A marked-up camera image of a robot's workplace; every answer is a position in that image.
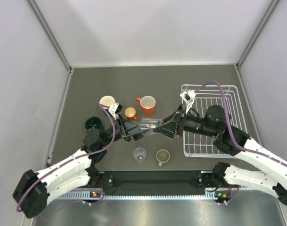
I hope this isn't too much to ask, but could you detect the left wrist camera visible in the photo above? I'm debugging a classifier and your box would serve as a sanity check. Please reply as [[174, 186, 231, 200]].
[[108, 102, 123, 119]]

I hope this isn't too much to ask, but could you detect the beige ceramic cup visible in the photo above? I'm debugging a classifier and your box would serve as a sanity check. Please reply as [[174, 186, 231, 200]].
[[156, 149, 171, 167]]

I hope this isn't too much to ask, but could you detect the large orange mug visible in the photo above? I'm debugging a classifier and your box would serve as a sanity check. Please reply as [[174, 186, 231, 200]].
[[136, 96, 156, 116]]

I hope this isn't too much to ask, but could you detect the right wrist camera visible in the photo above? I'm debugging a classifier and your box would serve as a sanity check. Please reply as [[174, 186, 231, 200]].
[[180, 89, 196, 113]]

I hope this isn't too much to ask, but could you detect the aluminium slotted cable rail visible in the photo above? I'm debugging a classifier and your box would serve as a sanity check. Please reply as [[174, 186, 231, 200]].
[[57, 190, 230, 201]]

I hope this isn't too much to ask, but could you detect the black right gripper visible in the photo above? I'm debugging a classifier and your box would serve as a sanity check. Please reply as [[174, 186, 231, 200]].
[[154, 103, 218, 139]]

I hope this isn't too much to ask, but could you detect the clear glass cup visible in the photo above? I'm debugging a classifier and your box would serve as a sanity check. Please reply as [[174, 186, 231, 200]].
[[140, 118, 163, 136], [133, 147, 147, 162]]

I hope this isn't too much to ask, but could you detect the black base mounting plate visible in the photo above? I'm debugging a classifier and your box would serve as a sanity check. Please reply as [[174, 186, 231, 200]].
[[99, 170, 218, 196]]

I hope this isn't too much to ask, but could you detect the white wire dish rack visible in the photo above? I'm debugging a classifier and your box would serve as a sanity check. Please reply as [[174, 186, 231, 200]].
[[183, 85, 247, 159]]

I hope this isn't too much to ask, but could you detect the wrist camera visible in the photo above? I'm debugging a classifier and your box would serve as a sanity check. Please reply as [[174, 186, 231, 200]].
[[108, 102, 123, 119], [180, 89, 196, 113]]

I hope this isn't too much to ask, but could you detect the small orange cup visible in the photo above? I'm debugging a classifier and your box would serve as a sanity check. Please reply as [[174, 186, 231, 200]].
[[124, 107, 137, 120]]

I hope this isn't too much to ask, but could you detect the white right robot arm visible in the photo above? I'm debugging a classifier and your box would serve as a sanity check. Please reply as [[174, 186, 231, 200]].
[[154, 105, 287, 206]]

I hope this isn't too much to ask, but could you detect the dark green glass cup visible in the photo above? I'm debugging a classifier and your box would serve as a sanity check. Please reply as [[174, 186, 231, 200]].
[[85, 116, 104, 129]]

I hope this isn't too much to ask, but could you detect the blue mug white interior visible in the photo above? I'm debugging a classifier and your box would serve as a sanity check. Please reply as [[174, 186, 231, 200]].
[[99, 96, 115, 112]]

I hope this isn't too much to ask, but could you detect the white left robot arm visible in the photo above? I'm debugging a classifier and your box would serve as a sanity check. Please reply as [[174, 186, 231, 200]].
[[12, 114, 143, 218]]

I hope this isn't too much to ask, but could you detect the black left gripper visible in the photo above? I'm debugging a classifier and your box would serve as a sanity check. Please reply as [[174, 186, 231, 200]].
[[99, 112, 151, 147]]

